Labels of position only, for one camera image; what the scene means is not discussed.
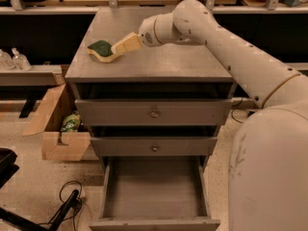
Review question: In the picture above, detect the black stand base left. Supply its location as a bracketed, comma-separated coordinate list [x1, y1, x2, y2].
[0, 147, 80, 231]

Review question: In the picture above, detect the grey wooden drawer cabinet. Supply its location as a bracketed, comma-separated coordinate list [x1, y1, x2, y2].
[65, 8, 237, 168]

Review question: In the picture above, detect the green snack bag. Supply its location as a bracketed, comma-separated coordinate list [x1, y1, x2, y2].
[61, 111, 81, 133]

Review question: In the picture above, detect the grey middle drawer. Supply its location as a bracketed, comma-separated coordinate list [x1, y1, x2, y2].
[90, 137, 217, 157]

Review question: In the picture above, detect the open cardboard box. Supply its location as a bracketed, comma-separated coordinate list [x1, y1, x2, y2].
[23, 85, 97, 162]

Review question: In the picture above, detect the grey open bottom drawer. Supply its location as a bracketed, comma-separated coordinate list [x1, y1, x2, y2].
[90, 156, 220, 231]

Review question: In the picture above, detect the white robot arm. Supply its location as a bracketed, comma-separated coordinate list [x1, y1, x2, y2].
[112, 0, 308, 231]

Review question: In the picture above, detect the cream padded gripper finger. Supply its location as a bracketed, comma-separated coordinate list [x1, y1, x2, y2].
[112, 33, 142, 55]

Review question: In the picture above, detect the black cable loop left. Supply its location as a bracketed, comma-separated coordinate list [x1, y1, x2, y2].
[38, 180, 85, 231]

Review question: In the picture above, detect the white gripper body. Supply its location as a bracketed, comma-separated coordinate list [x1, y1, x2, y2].
[139, 15, 161, 47]

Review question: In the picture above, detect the grey top drawer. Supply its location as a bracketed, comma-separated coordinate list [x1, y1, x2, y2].
[75, 99, 231, 126]

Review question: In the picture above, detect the clear sanitizer bottle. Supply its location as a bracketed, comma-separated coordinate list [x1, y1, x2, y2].
[0, 49, 15, 69]
[12, 48, 32, 71]

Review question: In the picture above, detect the black power adapter with cable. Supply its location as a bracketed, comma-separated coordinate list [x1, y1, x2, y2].
[230, 98, 253, 123]

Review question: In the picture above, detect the green and yellow sponge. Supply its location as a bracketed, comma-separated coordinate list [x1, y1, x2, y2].
[87, 40, 118, 63]

